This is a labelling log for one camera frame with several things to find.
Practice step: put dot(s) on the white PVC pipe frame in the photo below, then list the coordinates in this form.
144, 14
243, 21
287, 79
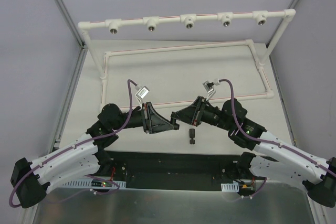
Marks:
189, 20

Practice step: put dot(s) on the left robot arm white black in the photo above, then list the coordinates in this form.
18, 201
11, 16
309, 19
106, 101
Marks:
33, 180

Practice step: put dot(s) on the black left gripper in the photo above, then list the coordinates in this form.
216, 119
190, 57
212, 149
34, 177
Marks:
147, 118

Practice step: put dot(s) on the left white cable duct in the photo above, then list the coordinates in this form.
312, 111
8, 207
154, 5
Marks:
87, 183

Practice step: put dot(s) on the left aluminium frame post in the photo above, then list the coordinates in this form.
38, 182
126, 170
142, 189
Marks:
74, 77

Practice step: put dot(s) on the black faucet valve handle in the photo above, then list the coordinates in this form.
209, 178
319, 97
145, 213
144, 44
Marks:
192, 134

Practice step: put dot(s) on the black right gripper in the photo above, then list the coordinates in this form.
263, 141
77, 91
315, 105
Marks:
197, 112

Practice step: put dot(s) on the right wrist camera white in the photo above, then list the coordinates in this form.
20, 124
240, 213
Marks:
210, 88

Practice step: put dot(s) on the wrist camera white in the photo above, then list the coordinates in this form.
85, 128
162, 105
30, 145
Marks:
141, 92
210, 88

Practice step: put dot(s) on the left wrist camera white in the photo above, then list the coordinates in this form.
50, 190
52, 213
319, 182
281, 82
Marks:
141, 92

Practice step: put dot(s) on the white cable duct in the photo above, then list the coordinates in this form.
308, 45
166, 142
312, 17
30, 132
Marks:
230, 187
87, 183

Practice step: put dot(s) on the black L-shaped faucet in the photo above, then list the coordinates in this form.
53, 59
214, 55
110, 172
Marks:
175, 125

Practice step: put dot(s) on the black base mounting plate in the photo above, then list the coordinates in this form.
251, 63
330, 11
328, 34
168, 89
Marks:
173, 171

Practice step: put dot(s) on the right white cable duct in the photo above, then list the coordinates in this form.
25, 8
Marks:
230, 187

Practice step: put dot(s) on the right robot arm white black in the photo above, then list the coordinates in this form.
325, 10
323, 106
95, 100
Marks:
269, 156

